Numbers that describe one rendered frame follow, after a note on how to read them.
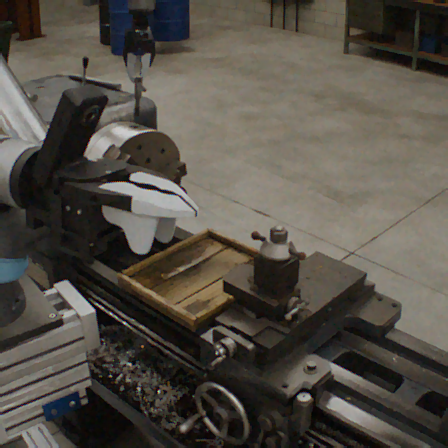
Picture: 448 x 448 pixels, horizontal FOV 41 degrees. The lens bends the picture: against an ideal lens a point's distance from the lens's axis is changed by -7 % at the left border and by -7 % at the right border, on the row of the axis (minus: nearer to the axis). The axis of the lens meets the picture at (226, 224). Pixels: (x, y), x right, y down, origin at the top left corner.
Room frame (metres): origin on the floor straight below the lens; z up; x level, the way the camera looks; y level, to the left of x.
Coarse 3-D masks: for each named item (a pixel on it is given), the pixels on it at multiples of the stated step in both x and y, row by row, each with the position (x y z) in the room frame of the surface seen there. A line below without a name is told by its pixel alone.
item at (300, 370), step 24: (336, 312) 1.24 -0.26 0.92; (360, 312) 1.27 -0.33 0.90; (384, 312) 1.26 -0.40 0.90; (312, 336) 1.16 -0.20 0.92; (384, 336) 1.21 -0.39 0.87; (240, 360) 1.07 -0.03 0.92; (264, 360) 1.06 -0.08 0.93; (288, 360) 1.08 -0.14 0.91; (312, 360) 1.08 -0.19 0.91; (264, 384) 1.01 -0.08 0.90; (288, 384) 1.00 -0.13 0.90; (312, 384) 1.00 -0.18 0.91
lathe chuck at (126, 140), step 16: (112, 128) 1.67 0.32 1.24; (128, 128) 1.66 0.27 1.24; (144, 128) 1.67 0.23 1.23; (96, 144) 1.62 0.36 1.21; (112, 144) 1.59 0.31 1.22; (128, 144) 1.60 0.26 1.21; (144, 144) 1.64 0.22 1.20; (160, 144) 1.68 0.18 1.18; (144, 160) 1.64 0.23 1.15; (160, 160) 1.68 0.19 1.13
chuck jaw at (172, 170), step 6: (174, 162) 1.71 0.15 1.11; (180, 162) 1.70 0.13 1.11; (162, 168) 1.68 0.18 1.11; (168, 168) 1.67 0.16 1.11; (174, 168) 1.67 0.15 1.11; (180, 168) 1.68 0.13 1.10; (162, 174) 1.64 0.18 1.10; (168, 174) 1.64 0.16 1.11; (174, 174) 1.64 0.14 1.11; (180, 174) 1.69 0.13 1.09; (174, 180) 1.61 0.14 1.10; (180, 180) 1.66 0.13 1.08
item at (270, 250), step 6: (288, 240) 1.19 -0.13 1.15; (264, 246) 1.19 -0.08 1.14; (270, 246) 1.18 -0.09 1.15; (276, 246) 1.17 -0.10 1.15; (282, 246) 1.17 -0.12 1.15; (288, 246) 1.18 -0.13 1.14; (294, 246) 1.20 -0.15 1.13; (264, 252) 1.18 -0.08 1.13; (270, 252) 1.17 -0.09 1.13; (276, 252) 1.17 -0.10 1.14; (282, 252) 1.17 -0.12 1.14; (288, 252) 1.17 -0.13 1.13; (270, 258) 1.16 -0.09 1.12; (276, 258) 1.16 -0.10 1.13; (282, 258) 1.16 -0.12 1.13; (288, 258) 1.16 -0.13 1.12
